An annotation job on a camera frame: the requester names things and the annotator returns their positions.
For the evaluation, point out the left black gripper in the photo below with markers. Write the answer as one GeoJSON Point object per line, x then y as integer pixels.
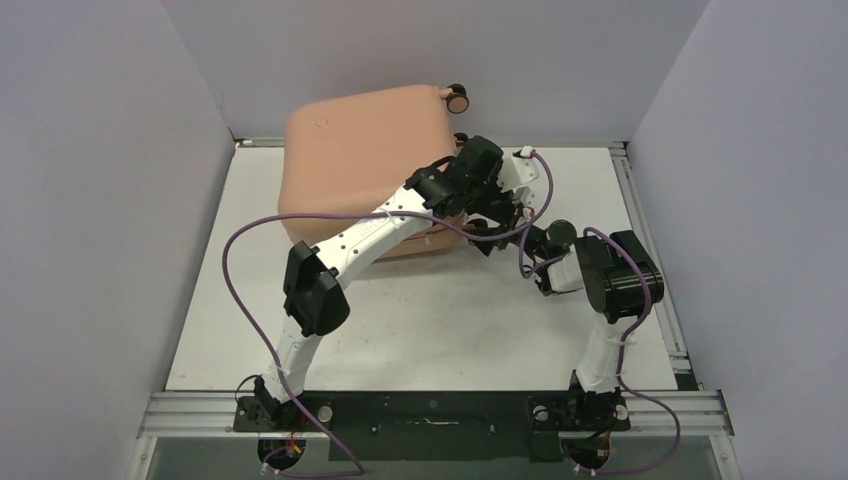
{"type": "Point", "coordinates": [492, 191]}

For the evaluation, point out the pink suitcase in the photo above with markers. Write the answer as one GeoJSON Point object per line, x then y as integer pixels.
{"type": "Point", "coordinates": [348, 155]}

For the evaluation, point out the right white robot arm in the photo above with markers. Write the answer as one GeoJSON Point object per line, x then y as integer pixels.
{"type": "Point", "coordinates": [621, 282]}

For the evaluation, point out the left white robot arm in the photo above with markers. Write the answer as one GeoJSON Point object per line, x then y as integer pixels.
{"type": "Point", "coordinates": [317, 276]}

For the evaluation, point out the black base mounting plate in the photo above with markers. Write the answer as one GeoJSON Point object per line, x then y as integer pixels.
{"type": "Point", "coordinates": [438, 425]}

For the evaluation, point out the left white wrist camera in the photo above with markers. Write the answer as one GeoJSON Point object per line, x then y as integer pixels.
{"type": "Point", "coordinates": [519, 169]}

